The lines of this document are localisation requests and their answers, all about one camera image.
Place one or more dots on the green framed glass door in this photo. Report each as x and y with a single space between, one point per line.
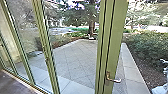
110 43

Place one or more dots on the tree trunk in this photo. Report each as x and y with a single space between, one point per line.
91 28

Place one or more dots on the white garden statue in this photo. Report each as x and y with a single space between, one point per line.
161 83

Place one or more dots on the green window frame wall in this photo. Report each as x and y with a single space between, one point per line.
43 46

